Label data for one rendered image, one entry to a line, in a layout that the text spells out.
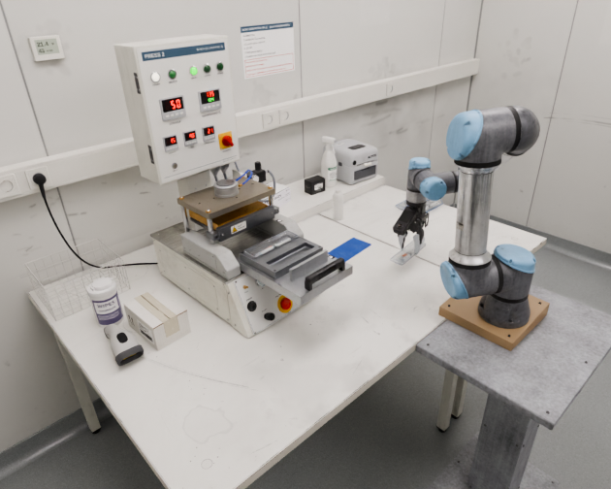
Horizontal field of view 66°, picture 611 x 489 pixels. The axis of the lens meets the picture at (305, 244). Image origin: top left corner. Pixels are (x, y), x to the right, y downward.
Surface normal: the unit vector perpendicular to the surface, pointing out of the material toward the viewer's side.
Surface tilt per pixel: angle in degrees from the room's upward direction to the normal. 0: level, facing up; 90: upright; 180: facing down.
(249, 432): 0
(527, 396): 0
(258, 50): 90
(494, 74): 90
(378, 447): 0
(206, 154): 90
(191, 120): 90
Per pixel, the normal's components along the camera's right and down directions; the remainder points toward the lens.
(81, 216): 0.68, 0.34
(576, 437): -0.03, -0.87
